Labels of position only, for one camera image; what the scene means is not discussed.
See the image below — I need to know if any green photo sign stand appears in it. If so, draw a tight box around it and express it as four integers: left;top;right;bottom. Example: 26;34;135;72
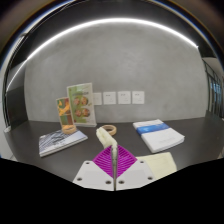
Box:
66;82;98;129

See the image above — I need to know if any white book with blue band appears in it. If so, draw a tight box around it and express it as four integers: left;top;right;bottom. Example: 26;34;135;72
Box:
132;118;186;155

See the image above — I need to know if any black-framed glass door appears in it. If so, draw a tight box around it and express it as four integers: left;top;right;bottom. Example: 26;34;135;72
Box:
202;57;224;119

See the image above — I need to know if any beige tape roll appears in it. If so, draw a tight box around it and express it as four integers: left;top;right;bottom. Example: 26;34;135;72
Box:
100;124;118;137

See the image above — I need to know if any orange sign on wooden base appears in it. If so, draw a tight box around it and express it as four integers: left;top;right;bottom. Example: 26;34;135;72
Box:
55;96;78;135

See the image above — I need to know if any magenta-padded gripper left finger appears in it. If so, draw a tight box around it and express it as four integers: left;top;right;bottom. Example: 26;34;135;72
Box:
72;146;116;192

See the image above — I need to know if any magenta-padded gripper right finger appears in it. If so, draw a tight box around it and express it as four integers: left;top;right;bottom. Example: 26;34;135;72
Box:
115;144;158;192

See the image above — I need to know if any grey patterned magazine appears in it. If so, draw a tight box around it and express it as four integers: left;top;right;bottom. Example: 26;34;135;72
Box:
37;128;89;158

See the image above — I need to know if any cream towel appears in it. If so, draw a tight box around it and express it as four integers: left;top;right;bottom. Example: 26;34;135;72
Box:
95;126;178;183

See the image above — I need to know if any curved white light strip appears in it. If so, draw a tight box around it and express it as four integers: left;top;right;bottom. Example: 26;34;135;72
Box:
5;17;199;93

